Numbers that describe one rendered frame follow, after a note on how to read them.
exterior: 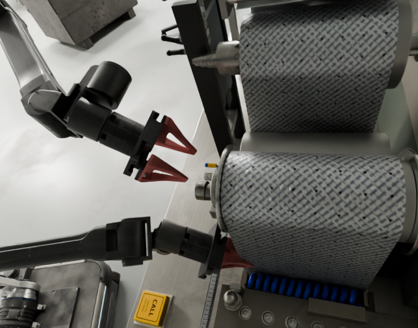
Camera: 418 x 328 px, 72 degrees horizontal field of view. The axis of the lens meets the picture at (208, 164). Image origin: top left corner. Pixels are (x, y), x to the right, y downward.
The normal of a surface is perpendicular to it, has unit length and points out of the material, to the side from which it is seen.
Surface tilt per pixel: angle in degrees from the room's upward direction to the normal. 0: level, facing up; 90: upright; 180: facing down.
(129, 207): 0
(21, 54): 10
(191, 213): 0
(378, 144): 2
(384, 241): 90
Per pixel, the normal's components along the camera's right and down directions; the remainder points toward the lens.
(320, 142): -0.22, -0.64
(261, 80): -0.24, 0.77
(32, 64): -0.18, -0.48
